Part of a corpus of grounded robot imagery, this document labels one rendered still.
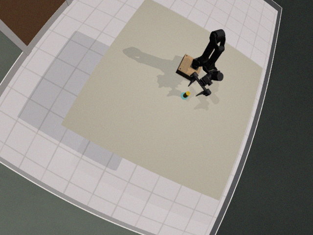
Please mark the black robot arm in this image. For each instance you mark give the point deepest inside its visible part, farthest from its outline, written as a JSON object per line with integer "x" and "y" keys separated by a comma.
{"x": 208, "y": 64}

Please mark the yellow cylinder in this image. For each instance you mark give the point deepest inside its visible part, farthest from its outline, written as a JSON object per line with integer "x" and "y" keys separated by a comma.
{"x": 185, "y": 95}

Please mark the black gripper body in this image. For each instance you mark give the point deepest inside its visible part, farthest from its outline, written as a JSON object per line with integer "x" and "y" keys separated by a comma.
{"x": 201, "y": 82}

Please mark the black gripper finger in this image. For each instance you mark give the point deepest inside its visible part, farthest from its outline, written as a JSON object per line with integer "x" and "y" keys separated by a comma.
{"x": 192, "y": 78}
{"x": 203, "y": 92}

